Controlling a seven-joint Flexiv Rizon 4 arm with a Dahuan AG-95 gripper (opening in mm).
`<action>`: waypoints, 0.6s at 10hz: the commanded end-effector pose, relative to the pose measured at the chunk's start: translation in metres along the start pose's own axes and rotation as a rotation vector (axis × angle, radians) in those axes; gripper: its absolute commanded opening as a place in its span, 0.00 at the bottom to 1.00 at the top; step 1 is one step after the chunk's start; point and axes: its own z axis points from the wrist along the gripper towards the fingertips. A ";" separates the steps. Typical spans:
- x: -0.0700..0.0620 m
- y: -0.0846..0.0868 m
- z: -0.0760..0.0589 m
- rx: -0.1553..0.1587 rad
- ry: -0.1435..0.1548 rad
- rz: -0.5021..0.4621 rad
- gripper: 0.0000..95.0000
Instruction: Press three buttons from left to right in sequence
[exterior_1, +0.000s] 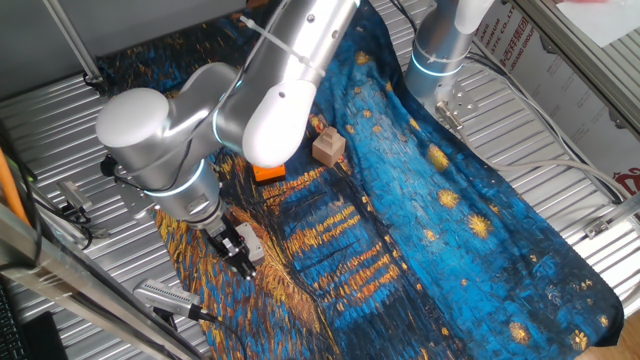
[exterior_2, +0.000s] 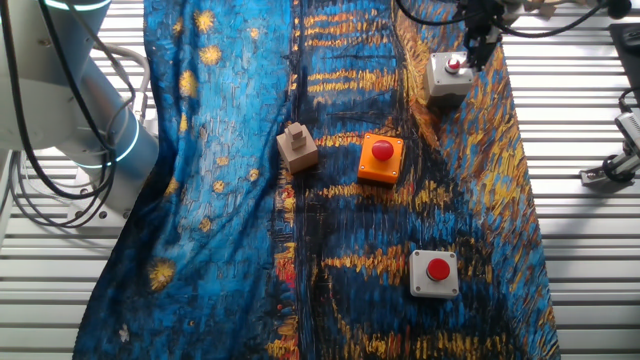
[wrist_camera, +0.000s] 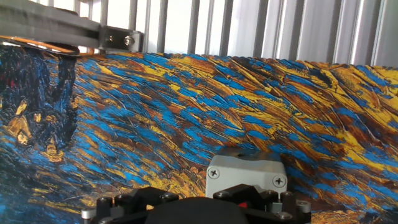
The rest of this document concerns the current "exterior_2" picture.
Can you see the orange box red mushroom button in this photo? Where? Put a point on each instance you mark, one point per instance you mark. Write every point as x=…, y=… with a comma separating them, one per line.
x=372, y=167

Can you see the stepped wooden block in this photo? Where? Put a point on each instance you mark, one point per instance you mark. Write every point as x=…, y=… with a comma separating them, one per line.
x=300, y=157

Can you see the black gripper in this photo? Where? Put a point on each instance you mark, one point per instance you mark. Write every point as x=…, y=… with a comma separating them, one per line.
x=480, y=17

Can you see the grey box red mushroom button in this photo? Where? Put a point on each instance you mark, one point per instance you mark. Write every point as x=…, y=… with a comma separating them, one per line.
x=420, y=285

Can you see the silver camera mount bracket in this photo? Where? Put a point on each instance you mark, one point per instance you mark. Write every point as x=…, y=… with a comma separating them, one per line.
x=600, y=175

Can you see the silver depth camera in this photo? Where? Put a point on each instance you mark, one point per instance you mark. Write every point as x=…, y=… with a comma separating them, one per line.
x=629, y=132

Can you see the starry night print cloth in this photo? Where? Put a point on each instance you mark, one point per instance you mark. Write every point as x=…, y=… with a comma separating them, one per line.
x=225, y=250

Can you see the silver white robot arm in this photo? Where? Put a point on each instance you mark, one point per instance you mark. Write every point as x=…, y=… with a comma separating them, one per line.
x=60, y=100

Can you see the small wooden block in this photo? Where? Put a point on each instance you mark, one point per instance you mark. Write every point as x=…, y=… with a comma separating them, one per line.
x=547, y=10

